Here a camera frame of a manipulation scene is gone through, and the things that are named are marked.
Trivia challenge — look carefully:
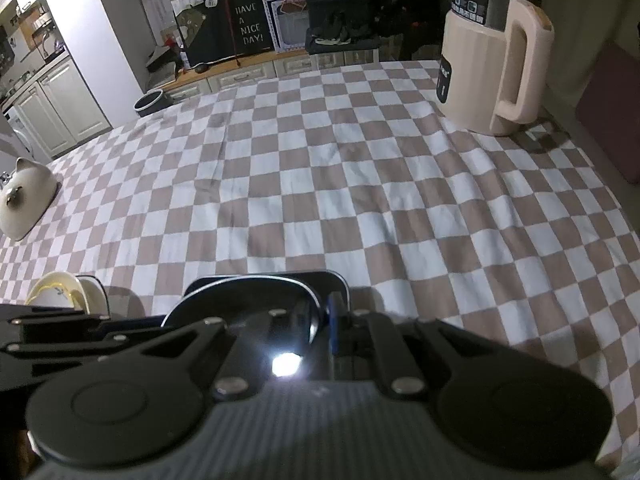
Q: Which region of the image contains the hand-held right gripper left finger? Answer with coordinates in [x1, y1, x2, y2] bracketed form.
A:
[142, 310, 303, 402]

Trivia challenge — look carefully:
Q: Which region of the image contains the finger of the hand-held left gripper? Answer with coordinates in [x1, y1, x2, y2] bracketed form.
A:
[0, 316, 168, 361]
[0, 304, 108, 341]

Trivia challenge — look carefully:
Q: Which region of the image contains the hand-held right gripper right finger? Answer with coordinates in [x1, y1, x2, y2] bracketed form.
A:
[326, 294, 501, 402]

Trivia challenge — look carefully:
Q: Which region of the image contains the rectangular steel container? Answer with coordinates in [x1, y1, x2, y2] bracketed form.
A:
[184, 270, 351, 323]

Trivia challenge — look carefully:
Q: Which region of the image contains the square steel container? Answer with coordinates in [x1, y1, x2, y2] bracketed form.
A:
[162, 280, 323, 346]

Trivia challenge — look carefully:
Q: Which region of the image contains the cream bowl with handles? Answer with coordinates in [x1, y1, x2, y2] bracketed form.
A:
[25, 271, 91, 311]

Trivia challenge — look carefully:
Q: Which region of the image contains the cream cat-shaped ceramic jar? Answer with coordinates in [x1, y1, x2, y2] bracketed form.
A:
[0, 156, 60, 242]

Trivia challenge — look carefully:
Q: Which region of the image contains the brown white checkered tablecloth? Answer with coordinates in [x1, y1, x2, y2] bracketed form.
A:
[0, 59, 640, 471]

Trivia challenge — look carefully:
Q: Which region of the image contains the white kitchen cabinet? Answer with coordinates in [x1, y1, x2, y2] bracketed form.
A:
[10, 57, 113, 158]

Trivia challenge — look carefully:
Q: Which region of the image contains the dark round trash bin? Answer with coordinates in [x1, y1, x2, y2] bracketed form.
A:
[133, 89, 173, 118]

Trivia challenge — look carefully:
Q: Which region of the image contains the low cabinet with wooden top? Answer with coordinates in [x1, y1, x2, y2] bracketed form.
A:
[165, 45, 351, 101]

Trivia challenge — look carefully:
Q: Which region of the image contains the beige electric kettle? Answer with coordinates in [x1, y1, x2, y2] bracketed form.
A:
[434, 0, 556, 137]

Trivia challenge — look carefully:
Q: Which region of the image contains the white box with teal label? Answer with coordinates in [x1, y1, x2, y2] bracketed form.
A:
[257, 0, 308, 53]

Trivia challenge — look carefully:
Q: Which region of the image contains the black chalkboard sign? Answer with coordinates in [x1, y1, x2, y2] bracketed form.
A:
[225, 0, 276, 58]

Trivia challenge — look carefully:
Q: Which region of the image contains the dark printed cloth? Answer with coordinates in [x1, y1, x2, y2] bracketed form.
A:
[172, 0, 236, 68]

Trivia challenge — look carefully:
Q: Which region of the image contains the mauve cushion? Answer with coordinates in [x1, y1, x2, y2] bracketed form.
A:
[575, 40, 640, 186]

